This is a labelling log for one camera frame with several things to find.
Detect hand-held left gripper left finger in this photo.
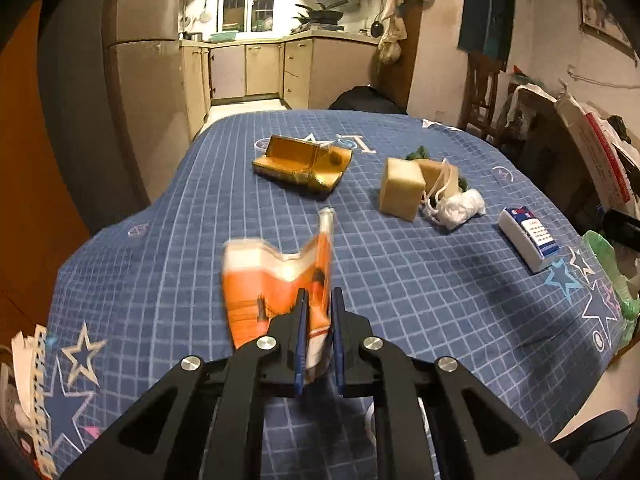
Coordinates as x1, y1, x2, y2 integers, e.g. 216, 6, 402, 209
60, 287, 308, 480

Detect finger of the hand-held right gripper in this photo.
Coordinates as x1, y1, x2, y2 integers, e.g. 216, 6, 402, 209
602, 208, 640, 245

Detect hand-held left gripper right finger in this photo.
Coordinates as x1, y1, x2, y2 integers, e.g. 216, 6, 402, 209
331, 287, 578, 480

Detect bin with green liner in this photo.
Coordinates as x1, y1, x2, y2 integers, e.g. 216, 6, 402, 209
580, 230, 640, 356

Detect orange and white wrapper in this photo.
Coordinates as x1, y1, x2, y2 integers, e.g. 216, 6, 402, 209
221, 207, 335, 386

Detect white drawstring bag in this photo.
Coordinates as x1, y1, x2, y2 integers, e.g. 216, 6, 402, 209
422, 160, 487, 233

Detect tan sponge block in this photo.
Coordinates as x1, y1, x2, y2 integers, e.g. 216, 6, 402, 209
417, 158, 461, 198

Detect white cardboard box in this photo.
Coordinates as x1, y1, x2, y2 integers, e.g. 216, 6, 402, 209
554, 92, 640, 211

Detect blue and white tissue pack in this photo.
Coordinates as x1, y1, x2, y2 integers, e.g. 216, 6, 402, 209
496, 206, 562, 275

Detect dark wooden table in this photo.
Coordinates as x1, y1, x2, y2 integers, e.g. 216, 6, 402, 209
492, 105, 608, 233

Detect blue star-print tablecloth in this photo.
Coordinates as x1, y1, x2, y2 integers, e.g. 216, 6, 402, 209
42, 110, 628, 480

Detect yellow sponge block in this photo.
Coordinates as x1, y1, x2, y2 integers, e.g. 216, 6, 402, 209
378, 157, 427, 222

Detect gold foil box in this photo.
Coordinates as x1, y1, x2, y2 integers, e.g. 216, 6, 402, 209
251, 135, 355, 195

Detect dark wooden chair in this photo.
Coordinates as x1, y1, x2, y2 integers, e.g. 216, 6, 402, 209
462, 52, 516, 141

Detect black fabric cover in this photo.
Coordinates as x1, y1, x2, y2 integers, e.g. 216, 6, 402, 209
327, 85, 406, 115

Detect dark curtained window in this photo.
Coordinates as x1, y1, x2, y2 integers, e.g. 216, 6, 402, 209
457, 0, 516, 66

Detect patterned white paper bag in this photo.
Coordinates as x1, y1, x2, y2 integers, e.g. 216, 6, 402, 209
0, 325, 56, 480

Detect beige lower kitchen cabinets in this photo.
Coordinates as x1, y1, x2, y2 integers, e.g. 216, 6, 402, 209
180, 30, 381, 111

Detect hanging cloth bags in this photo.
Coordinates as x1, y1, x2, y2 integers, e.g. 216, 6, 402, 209
377, 0, 408, 63

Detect grey refrigerator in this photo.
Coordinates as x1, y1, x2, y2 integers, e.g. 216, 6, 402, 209
37, 0, 211, 236

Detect orange wooden cabinet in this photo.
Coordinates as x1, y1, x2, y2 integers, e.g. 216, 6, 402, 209
0, 0, 93, 346

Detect gas stove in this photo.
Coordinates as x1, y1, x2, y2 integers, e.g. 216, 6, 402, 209
292, 22, 346, 35

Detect black wok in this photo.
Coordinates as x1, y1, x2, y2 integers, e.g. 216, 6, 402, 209
294, 4, 345, 23

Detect white wall cable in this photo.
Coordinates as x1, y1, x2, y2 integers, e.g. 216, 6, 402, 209
567, 65, 640, 86

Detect framed wall picture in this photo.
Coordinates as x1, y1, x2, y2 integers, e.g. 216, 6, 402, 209
576, 0, 633, 53

